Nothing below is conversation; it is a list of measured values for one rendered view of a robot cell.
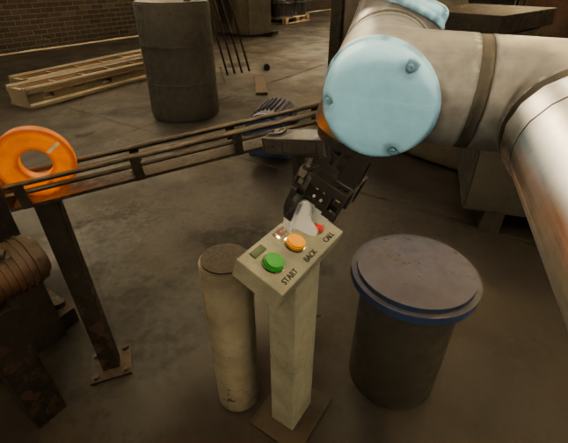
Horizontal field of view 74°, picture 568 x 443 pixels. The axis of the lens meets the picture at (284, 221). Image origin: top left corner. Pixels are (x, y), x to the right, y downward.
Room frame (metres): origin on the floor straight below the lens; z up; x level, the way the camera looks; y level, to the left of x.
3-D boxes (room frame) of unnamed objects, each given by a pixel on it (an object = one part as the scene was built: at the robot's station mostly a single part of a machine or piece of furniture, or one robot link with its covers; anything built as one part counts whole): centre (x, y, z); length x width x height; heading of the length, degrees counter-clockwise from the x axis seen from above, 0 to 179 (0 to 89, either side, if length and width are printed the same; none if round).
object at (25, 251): (0.65, 0.67, 0.27); 0.22 x 0.13 x 0.53; 146
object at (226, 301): (0.67, 0.13, 0.26); 0.12 x 0.12 x 0.52
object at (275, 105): (2.55, 0.06, 0.17); 0.57 x 0.31 x 0.34; 166
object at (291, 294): (0.61, -0.02, 0.31); 0.24 x 0.16 x 0.62; 146
